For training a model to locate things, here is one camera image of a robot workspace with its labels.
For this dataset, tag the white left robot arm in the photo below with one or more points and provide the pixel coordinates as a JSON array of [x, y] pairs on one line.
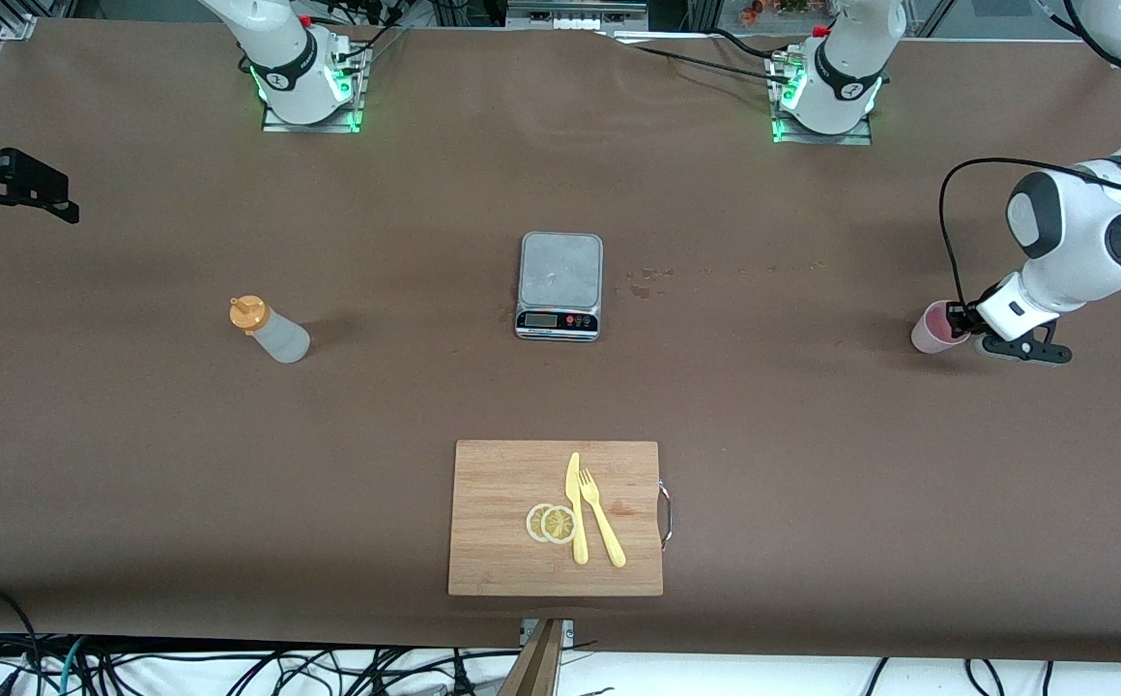
[[1073, 232]]

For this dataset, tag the clear sauce bottle orange cap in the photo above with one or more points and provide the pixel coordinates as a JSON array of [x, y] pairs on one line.
[[275, 336]]

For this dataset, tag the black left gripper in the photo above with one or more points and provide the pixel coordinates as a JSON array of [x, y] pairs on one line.
[[961, 316]]

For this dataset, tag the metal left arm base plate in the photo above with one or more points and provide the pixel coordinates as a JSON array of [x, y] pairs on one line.
[[821, 138]]

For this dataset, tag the wooden cutting board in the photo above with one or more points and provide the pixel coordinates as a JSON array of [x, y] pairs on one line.
[[493, 522]]

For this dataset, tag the aluminium frame profile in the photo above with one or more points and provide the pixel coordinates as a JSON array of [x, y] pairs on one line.
[[17, 24]]

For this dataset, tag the wooden beam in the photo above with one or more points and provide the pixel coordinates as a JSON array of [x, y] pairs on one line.
[[536, 667]]

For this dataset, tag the pink plastic cup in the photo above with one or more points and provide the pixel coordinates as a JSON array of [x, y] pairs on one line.
[[928, 335]]

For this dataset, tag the yellow plastic fork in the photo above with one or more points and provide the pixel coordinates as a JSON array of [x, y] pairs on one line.
[[610, 541]]

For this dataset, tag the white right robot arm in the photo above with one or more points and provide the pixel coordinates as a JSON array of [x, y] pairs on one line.
[[280, 58]]

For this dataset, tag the silver digital kitchen scale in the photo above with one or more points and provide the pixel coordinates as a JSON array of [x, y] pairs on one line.
[[560, 275]]

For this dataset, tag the white power strip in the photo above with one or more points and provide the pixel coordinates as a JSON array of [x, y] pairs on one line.
[[575, 21]]

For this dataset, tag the yellow plastic knife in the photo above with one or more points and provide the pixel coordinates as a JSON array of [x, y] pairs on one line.
[[580, 546]]

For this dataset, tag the small metal bracket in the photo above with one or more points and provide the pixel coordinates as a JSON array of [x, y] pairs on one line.
[[567, 633]]

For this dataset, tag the yellow lemon slice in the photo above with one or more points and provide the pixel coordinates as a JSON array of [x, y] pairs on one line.
[[559, 525], [532, 522]]

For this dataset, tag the brown paper table cover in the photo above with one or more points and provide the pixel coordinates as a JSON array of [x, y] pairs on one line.
[[812, 435]]

